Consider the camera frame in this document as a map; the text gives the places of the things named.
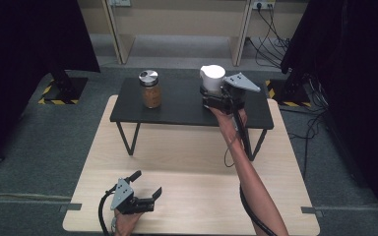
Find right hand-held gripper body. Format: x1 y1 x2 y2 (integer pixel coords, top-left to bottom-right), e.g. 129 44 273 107
203 72 262 115

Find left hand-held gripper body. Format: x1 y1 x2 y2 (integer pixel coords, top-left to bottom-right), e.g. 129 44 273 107
110 178 156 216

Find black metal riser shelf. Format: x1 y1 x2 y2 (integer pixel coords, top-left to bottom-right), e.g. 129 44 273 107
109 77 275 162

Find silver-lid glass spice jar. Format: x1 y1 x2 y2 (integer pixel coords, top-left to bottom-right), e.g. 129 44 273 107
138 69 162 109

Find person's left hand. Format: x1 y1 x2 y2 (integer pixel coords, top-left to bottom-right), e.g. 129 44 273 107
113 209 144 236

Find person's right hand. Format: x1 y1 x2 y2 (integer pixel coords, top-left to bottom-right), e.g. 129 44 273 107
209 107 248 140

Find beige wooden desk panel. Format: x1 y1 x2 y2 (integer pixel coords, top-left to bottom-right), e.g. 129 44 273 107
228 0 254 67
100 0 136 66

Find stand base with hazard tape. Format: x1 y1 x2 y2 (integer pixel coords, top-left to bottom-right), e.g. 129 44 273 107
37 77 89 106
265 79 313 108

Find grey floor tape piece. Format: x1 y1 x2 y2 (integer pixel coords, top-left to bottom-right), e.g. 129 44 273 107
58 203 83 212
300 206 325 218

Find black curtain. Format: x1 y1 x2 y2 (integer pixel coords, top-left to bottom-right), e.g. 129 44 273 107
280 0 378 228
0 0 100 169

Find left hand-held gripper cable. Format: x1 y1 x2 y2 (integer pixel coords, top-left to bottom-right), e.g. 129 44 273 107
97 185 118 236

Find black cable bundle by wall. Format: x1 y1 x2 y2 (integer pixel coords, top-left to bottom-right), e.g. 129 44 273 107
246 3 291 69

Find white wall socket with plugs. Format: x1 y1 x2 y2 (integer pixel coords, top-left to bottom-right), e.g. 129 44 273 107
251 0 277 11

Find black floor cables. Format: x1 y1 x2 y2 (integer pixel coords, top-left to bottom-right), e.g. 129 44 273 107
279 74 330 180

